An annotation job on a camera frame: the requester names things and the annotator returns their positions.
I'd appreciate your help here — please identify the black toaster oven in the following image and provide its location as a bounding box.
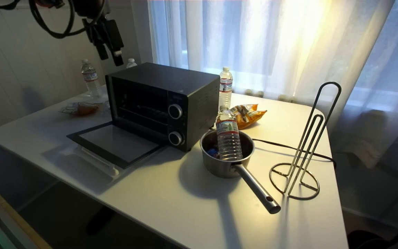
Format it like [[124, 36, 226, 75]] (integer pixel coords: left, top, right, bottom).
[[67, 62, 220, 179]]

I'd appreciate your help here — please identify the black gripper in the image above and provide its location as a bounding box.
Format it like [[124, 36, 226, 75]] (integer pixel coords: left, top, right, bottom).
[[72, 0, 124, 67]]

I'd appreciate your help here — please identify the white sheer curtain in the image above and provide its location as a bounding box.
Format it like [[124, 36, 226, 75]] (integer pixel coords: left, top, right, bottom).
[[147, 0, 398, 168]]

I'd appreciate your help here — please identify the orange snack bag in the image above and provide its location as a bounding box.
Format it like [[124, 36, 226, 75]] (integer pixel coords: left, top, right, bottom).
[[230, 104, 268, 130]]

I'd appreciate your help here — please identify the toaster oven glass door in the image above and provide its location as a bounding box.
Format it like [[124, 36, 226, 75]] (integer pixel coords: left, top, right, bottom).
[[67, 121, 165, 170]]

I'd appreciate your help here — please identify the clear packet with orange food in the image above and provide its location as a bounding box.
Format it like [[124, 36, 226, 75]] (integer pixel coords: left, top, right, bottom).
[[60, 101, 102, 117]]

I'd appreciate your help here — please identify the white oven door handle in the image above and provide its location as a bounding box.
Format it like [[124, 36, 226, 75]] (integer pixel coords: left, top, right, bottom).
[[76, 145, 120, 179]]

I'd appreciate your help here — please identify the metal paper towel holder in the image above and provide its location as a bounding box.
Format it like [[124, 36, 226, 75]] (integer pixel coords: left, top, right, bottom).
[[269, 82, 342, 201]]

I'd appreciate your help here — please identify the silver toaster oven knob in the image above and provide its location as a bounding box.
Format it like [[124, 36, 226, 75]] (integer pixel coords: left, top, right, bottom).
[[168, 104, 183, 120], [168, 131, 184, 146]]

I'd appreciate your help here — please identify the black cable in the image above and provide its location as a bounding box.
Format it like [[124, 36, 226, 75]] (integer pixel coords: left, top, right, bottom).
[[252, 138, 337, 169]]

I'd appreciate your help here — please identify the steel saucepan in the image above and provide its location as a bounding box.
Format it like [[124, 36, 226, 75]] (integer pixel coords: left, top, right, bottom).
[[200, 129, 282, 214]]

